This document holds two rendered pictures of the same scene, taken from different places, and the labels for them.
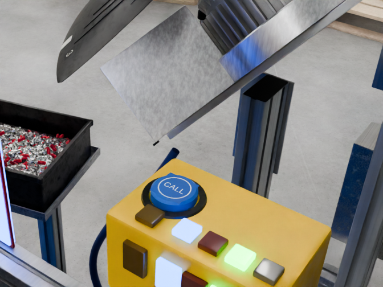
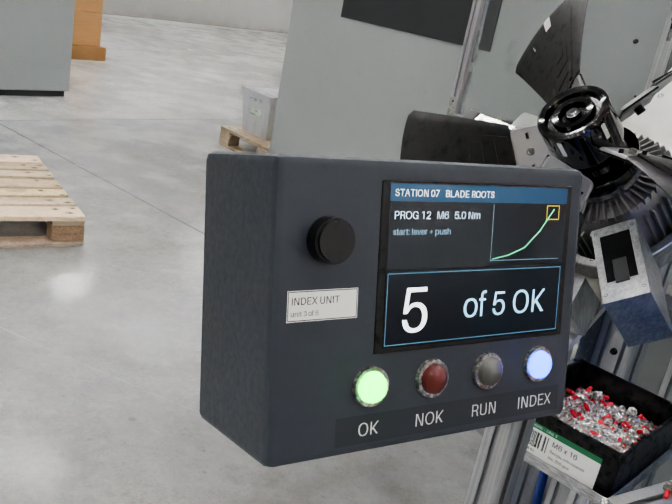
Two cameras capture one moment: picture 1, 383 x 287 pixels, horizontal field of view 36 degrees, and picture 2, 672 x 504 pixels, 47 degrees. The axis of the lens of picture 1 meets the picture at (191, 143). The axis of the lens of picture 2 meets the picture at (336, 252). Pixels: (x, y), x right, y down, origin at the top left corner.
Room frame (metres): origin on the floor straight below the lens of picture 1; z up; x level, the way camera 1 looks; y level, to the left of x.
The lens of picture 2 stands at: (0.69, 1.33, 1.36)
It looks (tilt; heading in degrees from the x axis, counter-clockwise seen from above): 19 degrees down; 295
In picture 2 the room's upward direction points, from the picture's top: 11 degrees clockwise
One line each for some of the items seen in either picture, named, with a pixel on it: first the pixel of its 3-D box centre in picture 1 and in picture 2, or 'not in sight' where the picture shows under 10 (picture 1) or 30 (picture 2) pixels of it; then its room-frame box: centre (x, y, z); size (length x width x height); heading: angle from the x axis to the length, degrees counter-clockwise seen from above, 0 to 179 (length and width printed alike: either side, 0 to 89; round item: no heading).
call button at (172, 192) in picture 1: (174, 193); not in sight; (0.38, 0.01, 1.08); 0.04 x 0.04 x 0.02
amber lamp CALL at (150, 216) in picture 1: (150, 216); not in sight; (0.35, 0.03, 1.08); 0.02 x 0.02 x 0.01; 59
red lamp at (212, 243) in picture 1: (212, 243); not in sight; (0.33, -0.02, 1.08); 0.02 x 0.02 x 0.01; 59
